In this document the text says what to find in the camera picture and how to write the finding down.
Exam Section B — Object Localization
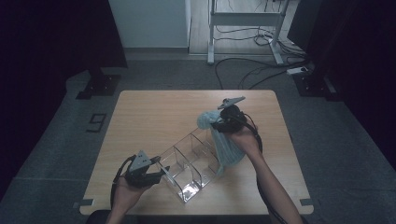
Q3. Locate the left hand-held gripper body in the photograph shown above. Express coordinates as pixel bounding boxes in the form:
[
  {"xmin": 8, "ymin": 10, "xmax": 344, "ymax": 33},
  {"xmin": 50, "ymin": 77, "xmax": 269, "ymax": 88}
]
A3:
[{"xmin": 124, "ymin": 149, "xmax": 157, "ymax": 189}]

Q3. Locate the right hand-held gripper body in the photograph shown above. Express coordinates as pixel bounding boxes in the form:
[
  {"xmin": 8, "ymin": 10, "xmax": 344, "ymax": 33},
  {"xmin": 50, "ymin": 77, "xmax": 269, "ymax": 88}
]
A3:
[{"xmin": 217, "ymin": 95, "xmax": 248, "ymax": 133}]

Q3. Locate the light blue ribbed cloth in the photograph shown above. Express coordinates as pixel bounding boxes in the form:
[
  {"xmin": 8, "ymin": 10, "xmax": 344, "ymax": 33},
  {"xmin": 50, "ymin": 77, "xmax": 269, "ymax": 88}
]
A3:
[{"xmin": 196, "ymin": 110, "xmax": 247, "ymax": 176}]

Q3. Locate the clear plastic divided organizer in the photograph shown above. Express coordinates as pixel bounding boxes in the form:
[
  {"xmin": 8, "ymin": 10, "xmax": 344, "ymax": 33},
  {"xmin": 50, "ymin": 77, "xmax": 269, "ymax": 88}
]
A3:
[{"xmin": 157, "ymin": 126, "xmax": 225, "ymax": 203}]

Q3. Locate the person's left hand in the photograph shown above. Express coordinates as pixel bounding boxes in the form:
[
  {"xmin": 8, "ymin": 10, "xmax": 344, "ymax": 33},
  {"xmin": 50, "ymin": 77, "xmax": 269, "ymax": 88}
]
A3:
[{"xmin": 112, "ymin": 178, "xmax": 149, "ymax": 214}]

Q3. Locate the person's right hand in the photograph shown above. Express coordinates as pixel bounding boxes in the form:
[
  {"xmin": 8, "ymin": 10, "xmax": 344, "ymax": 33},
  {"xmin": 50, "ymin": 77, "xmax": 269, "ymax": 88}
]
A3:
[{"xmin": 228, "ymin": 124, "xmax": 262, "ymax": 160}]

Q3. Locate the person's dark clothing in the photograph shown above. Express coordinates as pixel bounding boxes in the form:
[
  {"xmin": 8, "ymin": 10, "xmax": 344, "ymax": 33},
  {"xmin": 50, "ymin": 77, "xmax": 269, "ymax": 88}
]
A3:
[{"xmin": 85, "ymin": 209, "xmax": 111, "ymax": 224}]

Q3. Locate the white power strip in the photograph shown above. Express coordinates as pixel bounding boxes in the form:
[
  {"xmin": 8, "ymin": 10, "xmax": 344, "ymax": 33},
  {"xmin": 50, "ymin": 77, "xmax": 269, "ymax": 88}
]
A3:
[{"xmin": 286, "ymin": 65, "xmax": 310, "ymax": 77}]

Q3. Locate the black stand base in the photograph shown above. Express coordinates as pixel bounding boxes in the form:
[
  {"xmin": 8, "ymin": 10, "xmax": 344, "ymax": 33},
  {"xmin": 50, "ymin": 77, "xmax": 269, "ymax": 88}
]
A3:
[
  {"xmin": 292, "ymin": 69, "xmax": 344, "ymax": 102},
  {"xmin": 75, "ymin": 66, "xmax": 121, "ymax": 101}
]

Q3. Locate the dark curtain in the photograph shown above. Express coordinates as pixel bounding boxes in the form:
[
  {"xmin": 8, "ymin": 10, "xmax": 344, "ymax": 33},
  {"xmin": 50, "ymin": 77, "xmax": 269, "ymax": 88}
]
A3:
[
  {"xmin": 288, "ymin": 0, "xmax": 396, "ymax": 171},
  {"xmin": 0, "ymin": 0, "xmax": 128, "ymax": 200}
]

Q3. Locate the left hand-held gripper black cable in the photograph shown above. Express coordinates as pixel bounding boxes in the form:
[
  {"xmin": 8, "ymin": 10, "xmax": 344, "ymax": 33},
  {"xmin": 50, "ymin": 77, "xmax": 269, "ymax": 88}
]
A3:
[{"xmin": 110, "ymin": 155, "xmax": 134, "ymax": 210}]

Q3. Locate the hand-held gripper black cable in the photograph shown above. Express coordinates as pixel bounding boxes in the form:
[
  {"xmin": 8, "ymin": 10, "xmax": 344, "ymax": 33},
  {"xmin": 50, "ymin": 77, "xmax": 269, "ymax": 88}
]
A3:
[
  {"xmin": 110, "ymin": 155, "xmax": 134, "ymax": 210},
  {"xmin": 242, "ymin": 113, "xmax": 289, "ymax": 224}
]

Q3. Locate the right hand-held gripper black cable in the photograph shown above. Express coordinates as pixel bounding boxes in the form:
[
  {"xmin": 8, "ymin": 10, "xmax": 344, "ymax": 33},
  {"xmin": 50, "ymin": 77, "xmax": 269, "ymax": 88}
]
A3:
[{"xmin": 242, "ymin": 113, "xmax": 289, "ymax": 224}]

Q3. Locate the long black floor cable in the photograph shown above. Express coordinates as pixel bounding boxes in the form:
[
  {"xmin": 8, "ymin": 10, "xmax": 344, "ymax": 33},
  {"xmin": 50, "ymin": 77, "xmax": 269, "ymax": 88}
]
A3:
[{"xmin": 214, "ymin": 57, "xmax": 311, "ymax": 91}]

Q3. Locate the tangle of black cables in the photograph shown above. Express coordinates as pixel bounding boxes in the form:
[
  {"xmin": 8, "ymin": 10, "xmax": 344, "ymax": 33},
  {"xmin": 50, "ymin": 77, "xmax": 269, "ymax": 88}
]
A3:
[{"xmin": 214, "ymin": 24, "xmax": 307, "ymax": 60}]

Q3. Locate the white metal desk frame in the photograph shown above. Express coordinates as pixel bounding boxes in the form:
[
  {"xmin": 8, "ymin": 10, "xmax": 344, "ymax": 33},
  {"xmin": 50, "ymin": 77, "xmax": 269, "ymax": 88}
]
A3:
[{"xmin": 206, "ymin": 0, "xmax": 290, "ymax": 65}]

